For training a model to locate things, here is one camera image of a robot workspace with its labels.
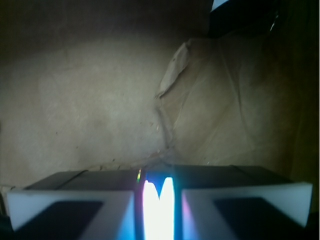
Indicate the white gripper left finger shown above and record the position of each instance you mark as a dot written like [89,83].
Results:
[76,205]

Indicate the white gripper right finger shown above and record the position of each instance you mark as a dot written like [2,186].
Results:
[239,203]

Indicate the brown paper bag tray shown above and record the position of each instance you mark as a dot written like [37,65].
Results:
[118,84]

